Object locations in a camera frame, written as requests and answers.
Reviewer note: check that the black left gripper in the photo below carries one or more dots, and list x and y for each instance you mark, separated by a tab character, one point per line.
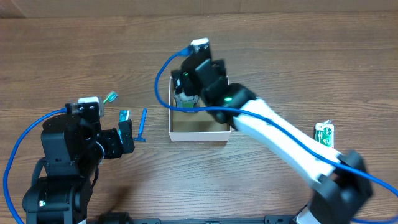
114	149

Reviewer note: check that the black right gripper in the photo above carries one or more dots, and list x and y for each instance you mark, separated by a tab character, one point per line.
187	75

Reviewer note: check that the teal toothpaste tube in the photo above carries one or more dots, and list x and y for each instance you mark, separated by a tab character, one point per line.
124	117

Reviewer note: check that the clear pump soap bottle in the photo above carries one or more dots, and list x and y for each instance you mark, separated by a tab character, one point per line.
184	101

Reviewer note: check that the green soap pack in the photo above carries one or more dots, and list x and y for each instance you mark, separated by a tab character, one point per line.
324	133

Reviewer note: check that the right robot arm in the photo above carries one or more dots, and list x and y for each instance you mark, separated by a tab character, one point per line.
340	182

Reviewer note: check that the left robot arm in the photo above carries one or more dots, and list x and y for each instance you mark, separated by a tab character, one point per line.
63	180

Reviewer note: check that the blue disposable razor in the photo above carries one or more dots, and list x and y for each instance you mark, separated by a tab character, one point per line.
141	127

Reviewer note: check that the green toothbrush with cap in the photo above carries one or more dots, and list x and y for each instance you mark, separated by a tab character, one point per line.
110	97

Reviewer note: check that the white cardboard box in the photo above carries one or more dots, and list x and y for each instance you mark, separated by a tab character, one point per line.
198	126

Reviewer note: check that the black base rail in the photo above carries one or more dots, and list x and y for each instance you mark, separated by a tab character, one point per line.
124	218

